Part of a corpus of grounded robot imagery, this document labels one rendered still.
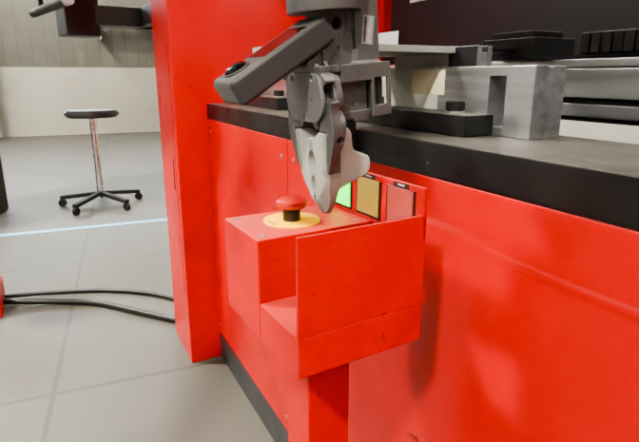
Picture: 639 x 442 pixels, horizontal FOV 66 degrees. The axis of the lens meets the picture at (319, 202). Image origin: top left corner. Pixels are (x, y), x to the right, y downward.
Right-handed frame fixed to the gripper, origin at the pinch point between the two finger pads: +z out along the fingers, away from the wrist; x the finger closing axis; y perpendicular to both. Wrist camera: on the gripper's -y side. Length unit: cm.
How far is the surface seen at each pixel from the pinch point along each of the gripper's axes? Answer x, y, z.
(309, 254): -4.8, -4.2, 3.2
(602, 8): 24, 87, -20
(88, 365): 126, -24, 81
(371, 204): 4.4, 9.7, 3.4
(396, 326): -4.7, 5.8, 14.7
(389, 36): 20.2, 25.8, -16.6
